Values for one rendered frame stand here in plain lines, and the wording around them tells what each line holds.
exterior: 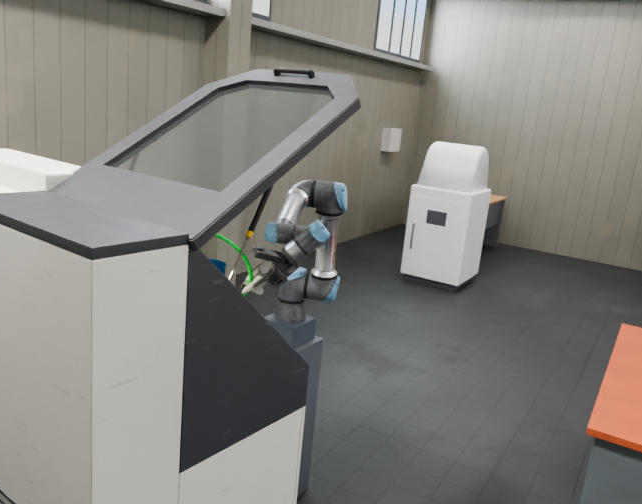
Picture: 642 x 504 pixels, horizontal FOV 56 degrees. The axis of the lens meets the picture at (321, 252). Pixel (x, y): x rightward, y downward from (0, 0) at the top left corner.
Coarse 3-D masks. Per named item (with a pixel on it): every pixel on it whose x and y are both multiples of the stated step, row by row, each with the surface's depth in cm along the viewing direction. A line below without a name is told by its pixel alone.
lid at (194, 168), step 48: (192, 96) 234; (240, 96) 227; (288, 96) 217; (336, 96) 203; (144, 144) 213; (192, 144) 204; (240, 144) 195; (288, 144) 184; (96, 192) 188; (144, 192) 180; (192, 192) 174; (240, 192) 168; (192, 240) 155
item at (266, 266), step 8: (288, 256) 207; (264, 264) 211; (272, 264) 208; (280, 264) 209; (288, 264) 210; (296, 264) 210; (264, 272) 207; (272, 272) 207; (280, 272) 208; (288, 272) 211; (272, 280) 210; (280, 280) 211
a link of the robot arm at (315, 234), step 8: (312, 224) 207; (320, 224) 206; (304, 232) 207; (312, 232) 205; (320, 232) 205; (328, 232) 207; (296, 240) 207; (304, 240) 206; (312, 240) 206; (320, 240) 206; (304, 248) 206; (312, 248) 207
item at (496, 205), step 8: (496, 200) 841; (504, 200) 890; (488, 208) 837; (496, 208) 875; (488, 216) 846; (496, 216) 885; (488, 224) 855; (496, 224) 900; (488, 232) 908; (496, 232) 902; (488, 240) 910; (496, 240) 904
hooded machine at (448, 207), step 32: (448, 160) 651; (480, 160) 644; (416, 192) 658; (448, 192) 639; (480, 192) 655; (416, 224) 664; (448, 224) 645; (480, 224) 679; (416, 256) 670; (448, 256) 650; (480, 256) 708; (448, 288) 661
